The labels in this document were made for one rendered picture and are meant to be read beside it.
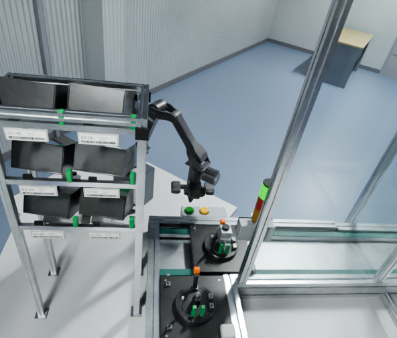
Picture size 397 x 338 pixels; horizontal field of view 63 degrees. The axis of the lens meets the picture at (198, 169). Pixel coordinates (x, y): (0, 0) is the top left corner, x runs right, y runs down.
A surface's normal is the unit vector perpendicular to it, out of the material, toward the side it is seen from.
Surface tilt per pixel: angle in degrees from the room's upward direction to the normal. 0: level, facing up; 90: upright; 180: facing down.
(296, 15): 90
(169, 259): 0
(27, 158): 65
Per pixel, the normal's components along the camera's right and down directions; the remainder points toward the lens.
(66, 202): -0.01, 0.20
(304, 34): -0.52, 0.45
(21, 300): 0.13, -0.80
